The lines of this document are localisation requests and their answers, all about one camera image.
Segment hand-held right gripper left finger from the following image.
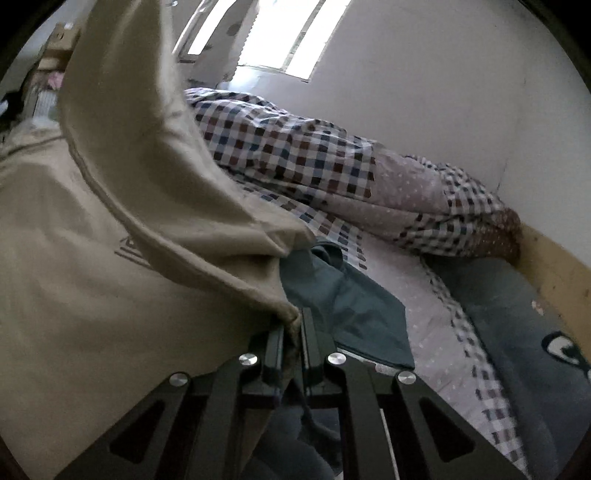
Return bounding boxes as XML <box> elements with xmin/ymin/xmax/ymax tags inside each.
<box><xmin>54</xmin><ymin>322</ymin><xmax>286</xmax><ymax>480</ymax></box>

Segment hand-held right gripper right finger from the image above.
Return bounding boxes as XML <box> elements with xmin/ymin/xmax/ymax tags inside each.
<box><xmin>300</xmin><ymin>307</ymin><xmax>528</xmax><ymax>480</ymax></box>

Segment beige garment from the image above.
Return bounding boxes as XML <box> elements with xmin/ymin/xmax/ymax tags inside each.
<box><xmin>0</xmin><ymin>0</ymin><xmax>319</xmax><ymax>480</ymax></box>

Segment teal garment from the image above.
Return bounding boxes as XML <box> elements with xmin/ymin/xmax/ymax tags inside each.
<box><xmin>281</xmin><ymin>240</ymin><xmax>416</xmax><ymax>370</ymax></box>

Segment checkered bed sheet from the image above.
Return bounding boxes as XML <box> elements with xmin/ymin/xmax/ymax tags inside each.
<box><xmin>240</xmin><ymin>180</ymin><xmax>527</xmax><ymax>472</ymax></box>

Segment checkered quilt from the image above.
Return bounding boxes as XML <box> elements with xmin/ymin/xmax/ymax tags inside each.
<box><xmin>185</xmin><ymin>87</ymin><xmax>522</xmax><ymax>268</ymax></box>

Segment dark grey cartoon pillow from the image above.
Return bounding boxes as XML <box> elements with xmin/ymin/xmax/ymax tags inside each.
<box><xmin>425</xmin><ymin>256</ymin><xmax>591</xmax><ymax>480</ymax></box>

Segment window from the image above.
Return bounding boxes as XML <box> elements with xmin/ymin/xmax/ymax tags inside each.
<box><xmin>178</xmin><ymin>0</ymin><xmax>354</xmax><ymax>84</ymax></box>

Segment white patterned curtain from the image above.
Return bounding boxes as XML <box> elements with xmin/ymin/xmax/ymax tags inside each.
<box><xmin>203</xmin><ymin>0</ymin><xmax>264</xmax><ymax>81</ymax></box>

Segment white storage box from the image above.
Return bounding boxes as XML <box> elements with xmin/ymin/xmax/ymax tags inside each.
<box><xmin>25</xmin><ymin>88</ymin><xmax>61</xmax><ymax>121</ymax></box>

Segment cardboard boxes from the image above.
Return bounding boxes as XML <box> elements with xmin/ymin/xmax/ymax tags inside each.
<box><xmin>37</xmin><ymin>14</ymin><xmax>81</xmax><ymax>70</ymax></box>

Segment wooden bed frame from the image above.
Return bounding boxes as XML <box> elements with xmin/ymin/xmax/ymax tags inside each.
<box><xmin>519</xmin><ymin>222</ymin><xmax>591</xmax><ymax>333</ymax></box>

